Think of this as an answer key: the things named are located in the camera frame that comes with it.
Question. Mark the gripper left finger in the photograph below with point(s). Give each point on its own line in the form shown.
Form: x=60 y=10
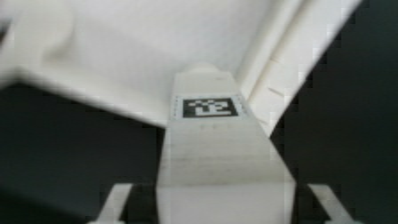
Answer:
x=113 y=208

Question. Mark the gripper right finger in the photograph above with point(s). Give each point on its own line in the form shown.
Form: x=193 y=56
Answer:
x=332 y=204

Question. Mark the white desk leg back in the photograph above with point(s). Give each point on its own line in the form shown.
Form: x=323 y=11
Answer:
x=225 y=183

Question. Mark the white desk top tray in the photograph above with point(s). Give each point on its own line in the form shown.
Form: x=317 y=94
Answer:
x=101 y=49

